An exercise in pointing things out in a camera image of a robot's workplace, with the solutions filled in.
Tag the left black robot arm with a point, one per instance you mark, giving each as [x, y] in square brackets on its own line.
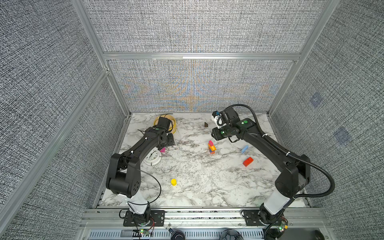
[124, 171]

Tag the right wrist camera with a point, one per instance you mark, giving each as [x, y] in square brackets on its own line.
[216, 117]

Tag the light blue rectangular block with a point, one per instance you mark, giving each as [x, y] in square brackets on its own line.
[244, 149]

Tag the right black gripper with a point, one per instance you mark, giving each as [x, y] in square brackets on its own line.
[216, 134]

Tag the red rectangular block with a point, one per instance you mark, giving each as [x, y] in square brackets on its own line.
[248, 161]

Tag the yellow orange supermarket block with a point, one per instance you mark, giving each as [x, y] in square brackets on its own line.
[212, 148]

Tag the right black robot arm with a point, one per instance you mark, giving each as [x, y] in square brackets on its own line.
[294, 175]

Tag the yellow bamboo steamer basket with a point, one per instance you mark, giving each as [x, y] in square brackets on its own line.
[173, 126]

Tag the white alarm clock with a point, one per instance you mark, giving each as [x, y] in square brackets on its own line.
[153, 158]

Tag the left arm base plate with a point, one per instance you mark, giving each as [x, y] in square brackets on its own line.
[154, 218]

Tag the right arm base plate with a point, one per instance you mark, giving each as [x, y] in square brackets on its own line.
[252, 217]

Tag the yellow cylinder block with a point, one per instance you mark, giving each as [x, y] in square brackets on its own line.
[173, 182]

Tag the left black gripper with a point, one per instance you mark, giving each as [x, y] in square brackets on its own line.
[171, 141]

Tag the aluminium front rail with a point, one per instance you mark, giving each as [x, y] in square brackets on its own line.
[110, 218]

